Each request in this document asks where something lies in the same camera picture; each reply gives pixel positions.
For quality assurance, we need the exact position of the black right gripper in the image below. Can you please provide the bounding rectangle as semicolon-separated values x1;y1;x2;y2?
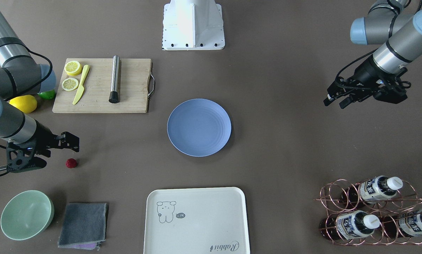
33;121;80;158

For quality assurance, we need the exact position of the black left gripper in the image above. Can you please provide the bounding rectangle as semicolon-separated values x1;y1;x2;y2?
323;56;385;109

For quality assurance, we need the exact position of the red strawberry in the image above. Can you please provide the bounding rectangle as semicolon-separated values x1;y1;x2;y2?
65;158;78;168

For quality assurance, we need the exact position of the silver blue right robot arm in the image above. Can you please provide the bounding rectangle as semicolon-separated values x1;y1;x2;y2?
0;11;63;157

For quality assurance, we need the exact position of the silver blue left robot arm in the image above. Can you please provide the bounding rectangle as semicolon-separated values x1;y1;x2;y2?
323;0;422;108

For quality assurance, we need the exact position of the blue plate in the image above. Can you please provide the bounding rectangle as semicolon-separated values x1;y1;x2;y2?
167;98;232;157

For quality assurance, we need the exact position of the green lime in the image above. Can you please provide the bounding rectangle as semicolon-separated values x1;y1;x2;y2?
37;90;56;100

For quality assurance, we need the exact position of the yellow plastic knife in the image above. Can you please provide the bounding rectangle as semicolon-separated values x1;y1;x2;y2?
72;65;90;105

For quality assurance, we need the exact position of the yellow lemon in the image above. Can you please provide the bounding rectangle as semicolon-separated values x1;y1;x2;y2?
8;95;37;114

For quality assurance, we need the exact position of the steel muddler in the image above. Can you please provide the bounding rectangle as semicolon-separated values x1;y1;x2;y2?
108;55;121;103

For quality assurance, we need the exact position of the lemon half slice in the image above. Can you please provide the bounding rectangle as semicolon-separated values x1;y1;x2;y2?
64;60;82;76

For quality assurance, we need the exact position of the mint green bowl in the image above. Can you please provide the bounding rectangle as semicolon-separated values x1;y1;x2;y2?
0;190;54;241

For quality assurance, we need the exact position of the grey folded cloth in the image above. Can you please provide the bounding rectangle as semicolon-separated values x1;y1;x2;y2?
58;202;108;250

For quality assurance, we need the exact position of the wooden cutting board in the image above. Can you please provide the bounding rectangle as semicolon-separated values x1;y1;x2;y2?
52;58;152;114

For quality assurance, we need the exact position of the dark bottle white label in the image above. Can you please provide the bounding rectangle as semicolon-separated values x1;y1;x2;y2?
340;175;404;209

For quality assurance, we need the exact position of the dark labelled bottle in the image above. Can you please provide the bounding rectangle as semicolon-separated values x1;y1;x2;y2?
319;210;380;241
397;209;422;237

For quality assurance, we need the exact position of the cream rectangular tray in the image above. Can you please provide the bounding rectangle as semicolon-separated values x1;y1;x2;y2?
144;187;251;254

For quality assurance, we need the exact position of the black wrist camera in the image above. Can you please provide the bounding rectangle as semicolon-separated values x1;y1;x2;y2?
373;67;411;104
0;140;47;177

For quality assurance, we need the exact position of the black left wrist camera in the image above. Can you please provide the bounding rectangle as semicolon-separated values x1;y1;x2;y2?
373;67;411;104

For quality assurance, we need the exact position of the copper wire bottle rack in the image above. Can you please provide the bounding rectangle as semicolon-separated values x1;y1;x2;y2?
318;176;422;246

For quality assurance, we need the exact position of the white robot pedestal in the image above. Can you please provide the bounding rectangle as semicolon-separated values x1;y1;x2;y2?
162;0;225;50

